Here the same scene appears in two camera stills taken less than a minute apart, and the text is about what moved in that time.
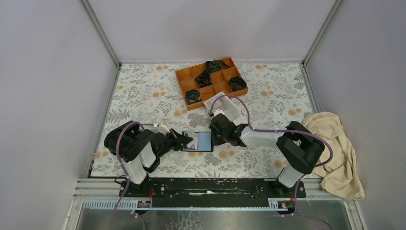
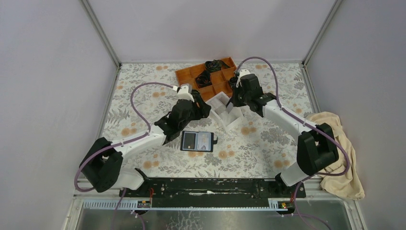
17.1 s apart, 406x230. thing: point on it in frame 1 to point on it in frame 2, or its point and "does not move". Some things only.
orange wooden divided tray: x=197 y=85 does not move
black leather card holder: x=202 y=142 does not move
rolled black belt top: x=215 y=65 does not move
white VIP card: x=193 y=144 to x=204 y=141
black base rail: x=211 y=192 does not move
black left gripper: x=180 y=140 to x=201 y=112
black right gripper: x=216 y=142 to x=234 y=101
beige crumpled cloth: x=341 y=176 does not move
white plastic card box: x=225 y=104 does not move
